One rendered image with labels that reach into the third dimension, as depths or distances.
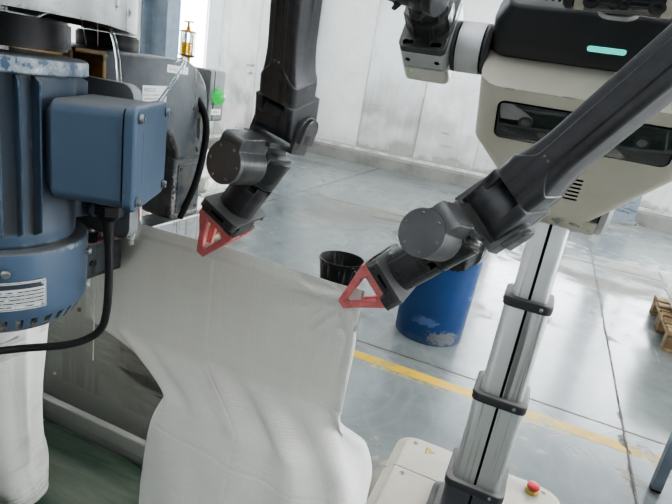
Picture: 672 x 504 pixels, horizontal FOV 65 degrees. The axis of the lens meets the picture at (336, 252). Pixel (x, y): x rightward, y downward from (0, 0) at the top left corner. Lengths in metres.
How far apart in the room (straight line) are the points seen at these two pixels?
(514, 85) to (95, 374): 1.28
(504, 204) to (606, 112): 0.15
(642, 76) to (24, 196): 0.56
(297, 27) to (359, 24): 8.66
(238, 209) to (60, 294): 0.31
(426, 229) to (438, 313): 2.42
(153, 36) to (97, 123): 6.40
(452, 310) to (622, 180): 2.03
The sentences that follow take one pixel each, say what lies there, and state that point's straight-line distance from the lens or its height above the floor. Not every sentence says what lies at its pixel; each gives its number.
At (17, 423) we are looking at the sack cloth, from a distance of 1.33.
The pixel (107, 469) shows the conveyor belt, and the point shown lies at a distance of 1.49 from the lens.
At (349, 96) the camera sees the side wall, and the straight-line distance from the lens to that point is 9.30.
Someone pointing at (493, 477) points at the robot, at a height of 0.48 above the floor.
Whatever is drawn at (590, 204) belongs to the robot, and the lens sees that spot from 1.16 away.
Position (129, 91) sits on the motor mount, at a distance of 0.59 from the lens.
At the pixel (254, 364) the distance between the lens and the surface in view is 0.87.
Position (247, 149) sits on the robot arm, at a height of 1.25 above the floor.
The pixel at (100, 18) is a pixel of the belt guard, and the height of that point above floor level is 1.37.
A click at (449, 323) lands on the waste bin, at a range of 3.06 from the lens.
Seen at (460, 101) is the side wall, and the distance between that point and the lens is 8.80.
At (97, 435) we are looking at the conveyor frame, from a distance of 1.59.
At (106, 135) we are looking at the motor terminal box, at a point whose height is 1.28.
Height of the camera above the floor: 1.36
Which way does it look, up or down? 18 degrees down
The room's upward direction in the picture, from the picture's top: 9 degrees clockwise
